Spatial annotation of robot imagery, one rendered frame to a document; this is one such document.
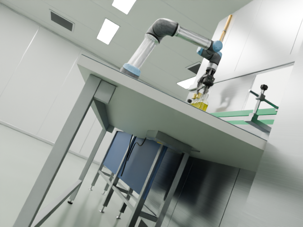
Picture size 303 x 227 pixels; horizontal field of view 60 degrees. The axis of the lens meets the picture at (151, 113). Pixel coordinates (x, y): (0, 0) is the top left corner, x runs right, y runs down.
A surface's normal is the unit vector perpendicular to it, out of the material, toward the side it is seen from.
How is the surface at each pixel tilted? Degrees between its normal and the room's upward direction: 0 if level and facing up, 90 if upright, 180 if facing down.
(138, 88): 90
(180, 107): 90
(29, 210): 90
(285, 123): 90
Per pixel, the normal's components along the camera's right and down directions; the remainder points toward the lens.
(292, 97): -0.85, -0.44
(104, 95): 0.14, -0.14
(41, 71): 0.33, -0.04
